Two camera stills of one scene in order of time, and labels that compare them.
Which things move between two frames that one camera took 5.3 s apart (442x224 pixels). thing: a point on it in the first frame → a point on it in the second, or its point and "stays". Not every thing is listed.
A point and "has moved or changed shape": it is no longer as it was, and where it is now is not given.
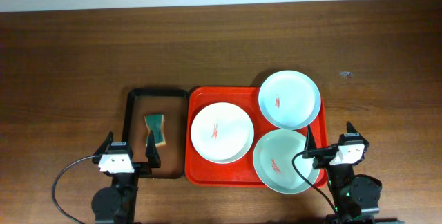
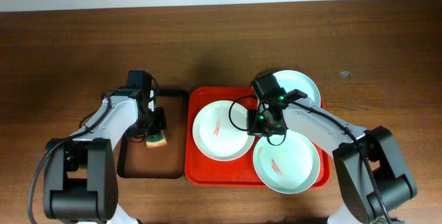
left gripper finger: [151, 151] → [160, 123]
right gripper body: [321, 151] → [264, 127]
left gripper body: [141, 166] → [157, 123]
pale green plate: [273, 160] stays
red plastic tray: [242, 173] stays
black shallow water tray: [165, 113] stays
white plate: [222, 133] has moved or changed shape
